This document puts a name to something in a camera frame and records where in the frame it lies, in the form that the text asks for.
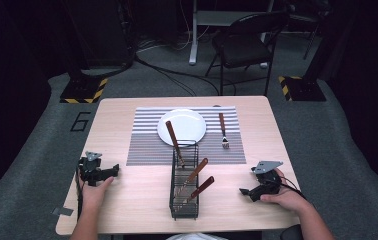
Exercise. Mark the dark rounded object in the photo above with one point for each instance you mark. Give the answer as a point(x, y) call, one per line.
point(292, 233)

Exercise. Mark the white round plate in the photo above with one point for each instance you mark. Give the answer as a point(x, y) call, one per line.
point(187, 125)

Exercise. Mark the grey tape piece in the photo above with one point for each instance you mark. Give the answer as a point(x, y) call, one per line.
point(62, 211)

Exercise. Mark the person's left hand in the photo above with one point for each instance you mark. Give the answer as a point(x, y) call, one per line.
point(93, 196)

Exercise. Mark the black stand hazard-striped base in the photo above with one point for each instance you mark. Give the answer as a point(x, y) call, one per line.
point(82, 90)
point(305, 89)

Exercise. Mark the black tape floor marking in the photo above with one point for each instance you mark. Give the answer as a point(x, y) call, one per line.
point(80, 121)

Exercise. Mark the striped grey placemat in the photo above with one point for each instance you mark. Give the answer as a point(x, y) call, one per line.
point(143, 153)

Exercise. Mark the white desk frame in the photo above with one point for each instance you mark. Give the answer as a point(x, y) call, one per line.
point(193, 40)

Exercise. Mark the person's right hand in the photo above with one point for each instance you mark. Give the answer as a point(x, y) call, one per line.
point(288, 198)

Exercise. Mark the black folding chair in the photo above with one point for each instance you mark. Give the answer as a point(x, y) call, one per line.
point(243, 50)

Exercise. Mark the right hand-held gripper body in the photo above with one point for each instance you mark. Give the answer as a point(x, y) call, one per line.
point(267, 183)

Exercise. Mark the person's white clothing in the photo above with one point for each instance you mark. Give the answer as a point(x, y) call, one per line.
point(195, 237)

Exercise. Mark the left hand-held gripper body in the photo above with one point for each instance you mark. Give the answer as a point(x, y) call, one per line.
point(90, 171)

